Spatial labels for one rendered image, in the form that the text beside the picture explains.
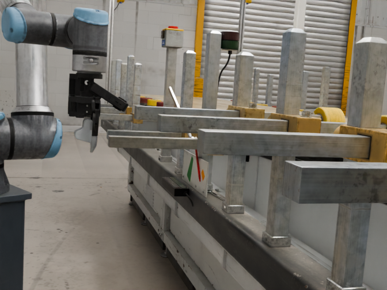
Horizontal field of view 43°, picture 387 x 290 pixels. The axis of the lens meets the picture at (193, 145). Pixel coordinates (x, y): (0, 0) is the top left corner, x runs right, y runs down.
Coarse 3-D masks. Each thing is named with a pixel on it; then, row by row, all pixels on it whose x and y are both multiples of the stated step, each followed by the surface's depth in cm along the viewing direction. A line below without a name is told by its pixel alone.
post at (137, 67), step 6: (138, 66) 262; (138, 72) 263; (138, 78) 263; (138, 84) 263; (138, 90) 264; (132, 96) 267; (138, 96) 264; (132, 102) 266; (138, 102) 265; (132, 108) 266; (132, 126) 266; (138, 126) 267
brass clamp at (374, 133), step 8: (336, 128) 79; (344, 128) 76; (352, 128) 74; (360, 128) 72; (368, 128) 72; (376, 128) 73; (368, 136) 70; (376, 136) 68; (384, 136) 67; (376, 144) 68; (384, 144) 67; (376, 152) 68; (384, 152) 67; (352, 160) 74; (360, 160) 72; (368, 160) 70; (376, 160) 68; (384, 160) 67
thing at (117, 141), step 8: (112, 136) 134; (120, 136) 136; (128, 136) 137; (136, 136) 138; (144, 136) 139; (112, 144) 135; (120, 144) 135; (128, 144) 136; (136, 144) 137; (144, 144) 137; (152, 144) 138; (160, 144) 138; (168, 144) 139; (176, 144) 140; (184, 144) 140; (192, 144) 141
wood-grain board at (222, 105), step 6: (150, 96) 363; (156, 96) 372; (162, 96) 382; (198, 102) 304; (222, 102) 331; (228, 102) 338; (198, 108) 235; (222, 108) 251; (264, 108) 284; (270, 108) 289
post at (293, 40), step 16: (288, 32) 96; (304, 32) 96; (288, 48) 96; (304, 48) 96; (288, 64) 96; (288, 80) 96; (288, 96) 97; (288, 112) 97; (272, 160) 101; (288, 160) 99; (272, 176) 101; (272, 192) 101; (272, 208) 100; (288, 208) 100; (272, 224) 100; (288, 224) 101
